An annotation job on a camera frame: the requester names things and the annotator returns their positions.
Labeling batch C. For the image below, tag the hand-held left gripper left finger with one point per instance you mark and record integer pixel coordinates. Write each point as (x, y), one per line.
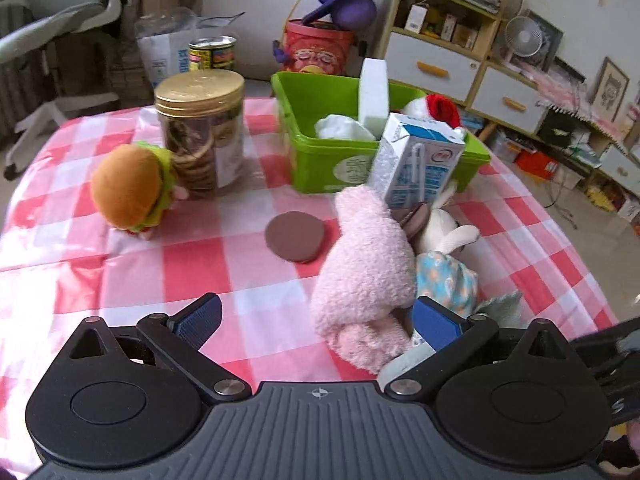
(200, 317)

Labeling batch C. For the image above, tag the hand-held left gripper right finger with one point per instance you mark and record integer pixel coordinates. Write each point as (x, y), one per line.
(437, 325)

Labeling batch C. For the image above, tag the pink fluffy plush toy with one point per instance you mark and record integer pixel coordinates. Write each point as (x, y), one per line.
(365, 260)

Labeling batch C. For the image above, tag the green plastic basket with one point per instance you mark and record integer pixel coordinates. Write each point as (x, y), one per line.
(320, 170)

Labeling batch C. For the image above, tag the white rabbit doll blue dress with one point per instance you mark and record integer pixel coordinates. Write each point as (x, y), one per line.
(445, 275)

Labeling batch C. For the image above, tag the pink white checkered tablecloth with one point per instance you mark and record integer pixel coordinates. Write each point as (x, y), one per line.
(150, 270)

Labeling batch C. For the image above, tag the brown macaron plush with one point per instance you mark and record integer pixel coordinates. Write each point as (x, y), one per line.
(417, 220)

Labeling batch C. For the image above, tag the brown round plush cookie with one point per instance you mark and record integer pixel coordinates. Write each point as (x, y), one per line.
(294, 235)

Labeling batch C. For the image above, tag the burger plush toy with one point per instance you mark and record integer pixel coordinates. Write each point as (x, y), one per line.
(130, 185)

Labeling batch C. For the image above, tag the blue white milk carton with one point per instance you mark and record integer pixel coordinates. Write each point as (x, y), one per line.
(420, 160)

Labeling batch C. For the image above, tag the red box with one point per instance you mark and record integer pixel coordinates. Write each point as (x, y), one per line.
(535, 164)

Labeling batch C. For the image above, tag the gold-lidded cookie jar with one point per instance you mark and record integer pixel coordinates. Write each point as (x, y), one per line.
(200, 125)

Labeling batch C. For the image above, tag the red white santa hat plush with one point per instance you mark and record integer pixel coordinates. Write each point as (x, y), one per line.
(440, 107)

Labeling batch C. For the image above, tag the white crumpled plastic bag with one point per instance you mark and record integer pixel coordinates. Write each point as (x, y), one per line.
(340, 127)

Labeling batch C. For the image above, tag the low wooden drawer cabinet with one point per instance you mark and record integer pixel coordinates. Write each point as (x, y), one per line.
(510, 102)

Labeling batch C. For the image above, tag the white foam block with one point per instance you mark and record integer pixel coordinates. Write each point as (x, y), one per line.
(374, 95)

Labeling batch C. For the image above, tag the tall wooden shelf cabinet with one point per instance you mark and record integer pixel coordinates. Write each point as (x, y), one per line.
(440, 67)

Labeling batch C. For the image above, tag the yellow label tin can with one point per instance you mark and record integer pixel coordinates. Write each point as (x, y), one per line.
(212, 55)

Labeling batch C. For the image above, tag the white paper bag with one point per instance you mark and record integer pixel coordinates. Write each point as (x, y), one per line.
(160, 55)

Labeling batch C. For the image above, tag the red printed bucket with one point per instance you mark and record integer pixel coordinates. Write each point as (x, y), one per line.
(315, 50)

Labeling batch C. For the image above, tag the small white desk fan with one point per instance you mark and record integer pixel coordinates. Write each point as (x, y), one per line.
(520, 37)

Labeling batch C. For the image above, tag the small white box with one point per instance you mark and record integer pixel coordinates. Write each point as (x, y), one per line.
(416, 17)

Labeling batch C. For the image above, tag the purple ringed planet toy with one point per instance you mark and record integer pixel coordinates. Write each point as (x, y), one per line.
(350, 7)

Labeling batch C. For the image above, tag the light wooden picture frame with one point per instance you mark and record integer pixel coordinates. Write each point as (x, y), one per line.
(612, 82)

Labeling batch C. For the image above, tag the dark picture frame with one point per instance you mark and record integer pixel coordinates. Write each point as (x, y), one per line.
(552, 35)

